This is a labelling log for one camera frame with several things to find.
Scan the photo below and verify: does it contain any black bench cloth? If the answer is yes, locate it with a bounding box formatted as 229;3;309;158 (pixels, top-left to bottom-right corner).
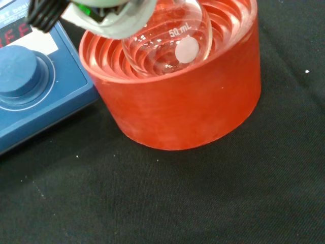
0;0;325;244

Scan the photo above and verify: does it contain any red flask support ring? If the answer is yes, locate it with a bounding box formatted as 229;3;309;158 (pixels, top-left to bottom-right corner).
78;0;262;150

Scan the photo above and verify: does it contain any heater with blue base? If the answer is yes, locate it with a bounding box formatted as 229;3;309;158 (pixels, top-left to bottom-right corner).
0;0;100;156

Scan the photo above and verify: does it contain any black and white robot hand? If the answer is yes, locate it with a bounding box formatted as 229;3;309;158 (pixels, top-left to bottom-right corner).
26;0;158;40

